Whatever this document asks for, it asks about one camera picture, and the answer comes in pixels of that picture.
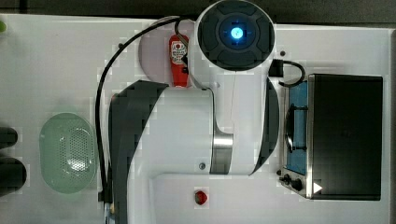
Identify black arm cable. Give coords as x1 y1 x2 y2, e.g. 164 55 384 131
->
94 16 181 203

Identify grey round plate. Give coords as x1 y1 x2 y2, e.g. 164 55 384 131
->
138 29 172 85

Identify green perforated oval basket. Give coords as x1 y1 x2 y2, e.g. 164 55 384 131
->
39 113 97 194

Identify black cylinder lower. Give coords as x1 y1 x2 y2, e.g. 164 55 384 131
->
0 157 27 197

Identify red toy strawberry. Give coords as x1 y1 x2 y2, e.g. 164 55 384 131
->
194 190 207 205

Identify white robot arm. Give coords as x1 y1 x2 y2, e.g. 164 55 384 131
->
108 0 279 224

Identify black cylinder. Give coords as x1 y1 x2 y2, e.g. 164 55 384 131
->
0 127 18 148
0 157 27 197

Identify black cylinder upper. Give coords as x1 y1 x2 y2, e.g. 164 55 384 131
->
0 127 18 148

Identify red plush ketchup bottle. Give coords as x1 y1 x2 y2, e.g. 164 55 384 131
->
169 35 189 87

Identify black toaster oven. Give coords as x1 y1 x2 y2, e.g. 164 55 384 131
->
277 74 383 201

